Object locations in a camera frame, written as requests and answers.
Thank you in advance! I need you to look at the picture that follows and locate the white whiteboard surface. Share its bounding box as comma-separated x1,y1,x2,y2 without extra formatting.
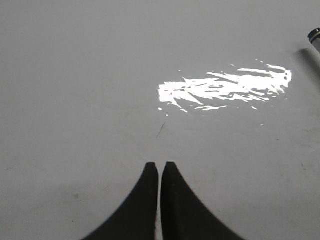
0,0,320,240

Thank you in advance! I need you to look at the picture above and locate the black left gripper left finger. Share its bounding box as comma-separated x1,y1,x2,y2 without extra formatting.
85,162,159,240

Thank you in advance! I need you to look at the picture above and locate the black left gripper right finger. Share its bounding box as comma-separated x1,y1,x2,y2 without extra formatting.
160,162,241,240

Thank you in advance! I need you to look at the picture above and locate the white black whiteboard marker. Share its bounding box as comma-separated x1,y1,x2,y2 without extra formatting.
307,27,320,52

